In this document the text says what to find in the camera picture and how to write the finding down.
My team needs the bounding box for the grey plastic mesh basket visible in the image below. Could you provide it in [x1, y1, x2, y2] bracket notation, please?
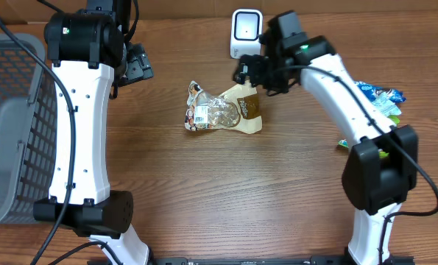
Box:
[0, 34, 57, 224]

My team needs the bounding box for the mint green snack packet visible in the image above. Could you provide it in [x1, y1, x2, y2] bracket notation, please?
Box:
[372, 92, 402, 116]

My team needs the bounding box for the green colourful candy bag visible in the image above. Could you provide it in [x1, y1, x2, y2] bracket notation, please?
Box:
[338, 115, 400, 158]

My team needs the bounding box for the blue cookie packet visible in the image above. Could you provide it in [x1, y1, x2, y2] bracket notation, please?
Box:
[355, 81, 406, 103]

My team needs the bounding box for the white barcode scanner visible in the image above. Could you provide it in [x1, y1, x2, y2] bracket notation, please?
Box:
[230, 9, 263, 59]

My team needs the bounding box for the beige clear pastry bag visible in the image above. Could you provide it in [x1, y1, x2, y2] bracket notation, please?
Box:
[185, 81, 263, 134]

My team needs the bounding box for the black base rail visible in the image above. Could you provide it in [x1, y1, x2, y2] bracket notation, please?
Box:
[154, 253, 415, 265]

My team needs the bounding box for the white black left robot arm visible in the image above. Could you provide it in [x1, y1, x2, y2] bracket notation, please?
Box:
[33, 1, 153, 265]

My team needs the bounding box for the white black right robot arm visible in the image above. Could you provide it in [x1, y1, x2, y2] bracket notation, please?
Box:
[231, 11, 418, 264]

